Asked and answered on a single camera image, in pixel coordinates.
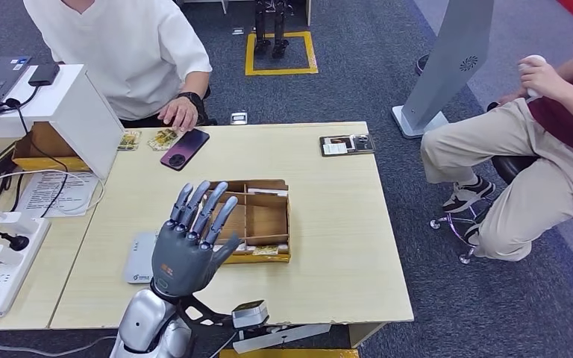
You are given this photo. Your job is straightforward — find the person's right hand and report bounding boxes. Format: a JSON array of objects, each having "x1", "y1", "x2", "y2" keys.
[{"x1": 496, "y1": 89, "x2": 530, "y2": 107}]

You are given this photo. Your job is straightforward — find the black card tray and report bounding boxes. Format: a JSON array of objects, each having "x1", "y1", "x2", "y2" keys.
[{"x1": 319, "y1": 134, "x2": 377, "y2": 158}]

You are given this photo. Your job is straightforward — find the yellow floor tape square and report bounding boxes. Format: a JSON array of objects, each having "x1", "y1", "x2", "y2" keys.
[{"x1": 245, "y1": 31, "x2": 319, "y2": 77}]

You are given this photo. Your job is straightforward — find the white looped cable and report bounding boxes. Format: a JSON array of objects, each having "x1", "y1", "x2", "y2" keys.
[{"x1": 0, "y1": 169, "x2": 106, "y2": 216}]

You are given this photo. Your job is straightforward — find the white handheld controller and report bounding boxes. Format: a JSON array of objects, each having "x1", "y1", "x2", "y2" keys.
[{"x1": 517, "y1": 54, "x2": 548, "y2": 98}]

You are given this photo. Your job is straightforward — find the printed paper sheet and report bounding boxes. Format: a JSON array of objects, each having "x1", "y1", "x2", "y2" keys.
[{"x1": 15, "y1": 170, "x2": 101, "y2": 219}]

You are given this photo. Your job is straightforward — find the yellow cardboard box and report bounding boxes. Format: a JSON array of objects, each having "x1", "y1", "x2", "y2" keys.
[{"x1": 12, "y1": 122, "x2": 93, "y2": 174}]

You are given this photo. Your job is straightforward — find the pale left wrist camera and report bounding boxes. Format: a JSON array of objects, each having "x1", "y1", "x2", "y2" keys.
[{"x1": 178, "y1": 295, "x2": 270, "y2": 342}]

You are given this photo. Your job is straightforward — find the white power strip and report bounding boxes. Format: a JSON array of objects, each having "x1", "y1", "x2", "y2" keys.
[{"x1": 0, "y1": 217, "x2": 51, "y2": 317}]

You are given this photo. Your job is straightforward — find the black wheeled stool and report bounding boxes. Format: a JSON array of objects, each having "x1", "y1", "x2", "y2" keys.
[{"x1": 430, "y1": 155, "x2": 542, "y2": 267}]

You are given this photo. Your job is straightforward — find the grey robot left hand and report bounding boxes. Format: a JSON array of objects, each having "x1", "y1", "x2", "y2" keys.
[{"x1": 150, "y1": 180, "x2": 242, "y2": 298}]

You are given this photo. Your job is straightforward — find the black wristwatch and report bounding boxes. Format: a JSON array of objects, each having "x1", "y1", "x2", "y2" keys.
[{"x1": 176, "y1": 91, "x2": 206, "y2": 125}]

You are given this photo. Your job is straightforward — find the person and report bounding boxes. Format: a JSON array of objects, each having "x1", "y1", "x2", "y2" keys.
[
  {"x1": 419, "y1": 27, "x2": 573, "y2": 263},
  {"x1": 22, "y1": 0, "x2": 213, "y2": 134}
]

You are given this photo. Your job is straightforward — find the thin black cable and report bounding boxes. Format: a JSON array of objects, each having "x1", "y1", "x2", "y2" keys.
[{"x1": 0, "y1": 84, "x2": 71, "y2": 219}]

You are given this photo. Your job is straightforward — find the black power adapter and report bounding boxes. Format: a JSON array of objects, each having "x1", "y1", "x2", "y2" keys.
[{"x1": 0, "y1": 142, "x2": 19, "y2": 174}]

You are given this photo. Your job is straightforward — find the white metal bracket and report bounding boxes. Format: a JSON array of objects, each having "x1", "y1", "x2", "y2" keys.
[{"x1": 232, "y1": 324, "x2": 333, "y2": 356}]

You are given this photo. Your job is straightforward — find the white desk riser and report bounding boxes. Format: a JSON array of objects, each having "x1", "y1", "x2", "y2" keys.
[{"x1": 0, "y1": 64, "x2": 126, "y2": 181}]

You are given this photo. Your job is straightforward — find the wooden desk leg panel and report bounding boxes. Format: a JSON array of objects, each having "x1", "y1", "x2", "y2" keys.
[{"x1": 348, "y1": 323, "x2": 387, "y2": 350}]

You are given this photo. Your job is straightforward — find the person's left hand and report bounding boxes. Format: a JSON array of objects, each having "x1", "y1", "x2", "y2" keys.
[
  {"x1": 157, "y1": 96, "x2": 199, "y2": 134},
  {"x1": 517, "y1": 57, "x2": 567, "y2": 100}
]

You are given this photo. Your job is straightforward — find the black usb hub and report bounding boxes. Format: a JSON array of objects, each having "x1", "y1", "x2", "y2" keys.
[{"x1": 27, "y1": 63, "x2": 61, "y2": 88}]

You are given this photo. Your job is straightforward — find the grey kiosk stand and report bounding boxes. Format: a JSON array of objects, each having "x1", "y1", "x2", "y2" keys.
[{"x1": 391, "y1": 0, "x2": 496, "y2": 140}]

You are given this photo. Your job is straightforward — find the black humanoid robot legs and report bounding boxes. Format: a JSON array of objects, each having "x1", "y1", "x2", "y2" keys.
[{"x1": 254, "y1": 0, "x2": 292, "y2": 61}]

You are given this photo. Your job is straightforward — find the wooden divided card box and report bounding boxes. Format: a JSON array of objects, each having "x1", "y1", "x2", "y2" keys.
[{"x1": 199, "y1": 179, "x2": 292, "y2": 264}]

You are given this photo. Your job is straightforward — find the black power plug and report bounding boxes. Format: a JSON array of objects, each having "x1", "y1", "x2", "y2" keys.
[{"x1": 0, "y1": 230, "x2": 31, "y2": 253}]

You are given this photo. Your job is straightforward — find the purple smartphone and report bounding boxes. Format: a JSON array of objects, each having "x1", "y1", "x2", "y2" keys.
[{"x1": 160, "y1": 128, "x2": 211, "y2": 172}]

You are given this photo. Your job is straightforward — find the yellow panel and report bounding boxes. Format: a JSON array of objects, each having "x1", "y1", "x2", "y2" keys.
[{"x1": 219, "y1": 349, "x2": 360, "y2": 358}]

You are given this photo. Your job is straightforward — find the grey card reader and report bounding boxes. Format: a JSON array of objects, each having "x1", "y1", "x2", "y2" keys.
[{"x1": 123, "y1": 232, "x2": 159, "y2": 285}]

